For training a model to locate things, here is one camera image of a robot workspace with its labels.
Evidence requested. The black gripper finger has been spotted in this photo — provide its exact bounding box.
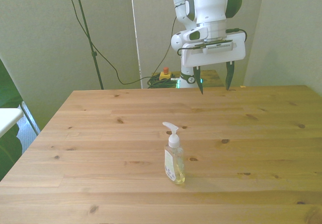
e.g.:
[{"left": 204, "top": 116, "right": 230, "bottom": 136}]
[
  {"left": 225, "top": 60, "right": 236, "bottom": 91},
  {"left": 193, "top": 66, "right": 204, "bottom": 95}
]

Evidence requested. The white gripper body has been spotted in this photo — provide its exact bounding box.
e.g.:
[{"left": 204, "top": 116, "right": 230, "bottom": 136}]
[{"left": 180, "top": 31, "right": 247, "bottom": 68}]

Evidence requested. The clear sanitizer pump bottle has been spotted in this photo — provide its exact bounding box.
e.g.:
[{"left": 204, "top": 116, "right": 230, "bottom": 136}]
[{"left": 162, "top": 121, "right": 186, "bottom": 185}]

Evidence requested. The yellow emergency stop button box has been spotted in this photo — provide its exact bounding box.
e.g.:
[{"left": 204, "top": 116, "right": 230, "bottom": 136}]
[{"left": 159, "top": 67, "right": 175, "bottom": 81}]

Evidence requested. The green leafy plant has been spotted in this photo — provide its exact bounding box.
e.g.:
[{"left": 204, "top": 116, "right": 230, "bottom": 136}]
[{"left": 0, "top": 57, "right": 24, "bottom": 182}]

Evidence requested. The white table with metal legs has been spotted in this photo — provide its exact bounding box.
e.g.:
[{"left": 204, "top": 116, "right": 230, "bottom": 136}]
[{"left": 0, "top": 100, "right": 40, "bottom": 139}]

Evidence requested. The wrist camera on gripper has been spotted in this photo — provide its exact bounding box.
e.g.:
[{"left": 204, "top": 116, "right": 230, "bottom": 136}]
[{"left": 177, "top": 39, "right": 234, "bottom": 56}]

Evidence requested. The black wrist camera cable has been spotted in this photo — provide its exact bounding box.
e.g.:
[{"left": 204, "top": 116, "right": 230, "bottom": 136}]
[{"left": 225, "top": 28, "right": 249, "bottom": 43}]

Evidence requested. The coiled dark cable bundle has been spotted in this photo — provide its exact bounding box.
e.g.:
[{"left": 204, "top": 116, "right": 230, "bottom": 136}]
[{"left": 147, "top": 76, "right": 180, "bottom": 89}]

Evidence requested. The black cable to stop button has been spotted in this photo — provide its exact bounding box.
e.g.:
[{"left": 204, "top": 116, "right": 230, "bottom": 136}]
[{"left": 153, "top": 16, "right": 178, "bottom": 78}]

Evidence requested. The white vertical wall trim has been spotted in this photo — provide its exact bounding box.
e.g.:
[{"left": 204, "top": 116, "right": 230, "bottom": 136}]
[{"left": 129, "top": 0, "right": 143, "bottom": 89}]

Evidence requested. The thin black stand cable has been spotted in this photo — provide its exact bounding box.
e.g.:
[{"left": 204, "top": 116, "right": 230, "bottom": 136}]
[{"left": 62, "top": 0, "right": 162, "bottom": 86}]

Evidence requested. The dark straight camera stand pole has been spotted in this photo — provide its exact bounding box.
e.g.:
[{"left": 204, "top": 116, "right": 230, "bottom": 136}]
[{"left": 71, "top": 0, "right": 105, "bottom": 90}]

